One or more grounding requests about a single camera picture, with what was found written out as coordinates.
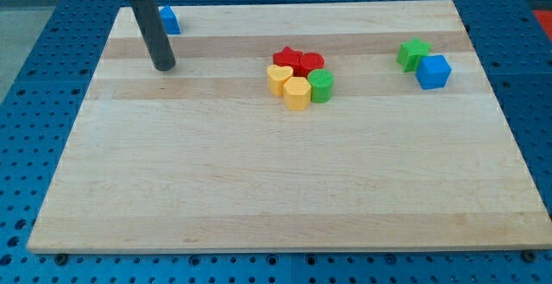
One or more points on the red star block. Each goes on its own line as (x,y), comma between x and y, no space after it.
(288,57)

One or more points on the green star block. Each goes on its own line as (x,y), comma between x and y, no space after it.
(411,52)

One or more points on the yellow pentagon block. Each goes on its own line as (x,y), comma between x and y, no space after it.
(297,93)

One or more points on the blue triangle block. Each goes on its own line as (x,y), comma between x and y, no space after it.
(170,21)

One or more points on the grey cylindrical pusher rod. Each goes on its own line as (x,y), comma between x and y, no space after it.
(154,34)

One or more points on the blue cube block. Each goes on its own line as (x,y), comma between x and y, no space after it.
(433,72)

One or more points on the green cylinder block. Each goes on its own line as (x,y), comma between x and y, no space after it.
(321,82)

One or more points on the yellow heart block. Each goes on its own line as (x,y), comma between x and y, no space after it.
(276,77)

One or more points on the red cylinder block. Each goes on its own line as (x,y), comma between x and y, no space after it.
(309,62)

